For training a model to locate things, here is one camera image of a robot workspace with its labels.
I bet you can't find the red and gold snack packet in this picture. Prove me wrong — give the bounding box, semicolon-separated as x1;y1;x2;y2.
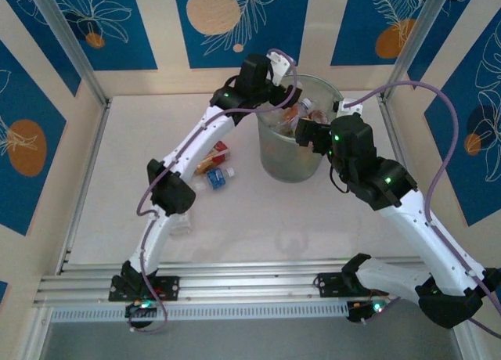
194;140;231;176

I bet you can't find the square clear bottle white label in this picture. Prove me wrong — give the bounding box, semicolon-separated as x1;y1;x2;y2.
168;213;193;236

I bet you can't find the small blue label bottle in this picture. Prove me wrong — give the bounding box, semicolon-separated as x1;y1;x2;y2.
205;167;236;191

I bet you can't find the controller board green light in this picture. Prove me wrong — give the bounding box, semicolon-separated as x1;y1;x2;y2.
124;297;160;319
345;298;391;325

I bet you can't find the purple camera cable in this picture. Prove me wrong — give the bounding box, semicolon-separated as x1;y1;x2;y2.
128;49;301;336
351;80;501;337

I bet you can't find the aluminium frame post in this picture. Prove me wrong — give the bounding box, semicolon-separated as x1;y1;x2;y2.
456;324;481;360
385;0;457;99
29;0;110;107
15;308;54;360

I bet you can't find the wide aluminium base rail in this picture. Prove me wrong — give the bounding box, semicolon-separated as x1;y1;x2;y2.
33;260;465;302

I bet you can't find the slotted grey cable duct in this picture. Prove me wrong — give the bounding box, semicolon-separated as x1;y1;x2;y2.
50;300;350;322

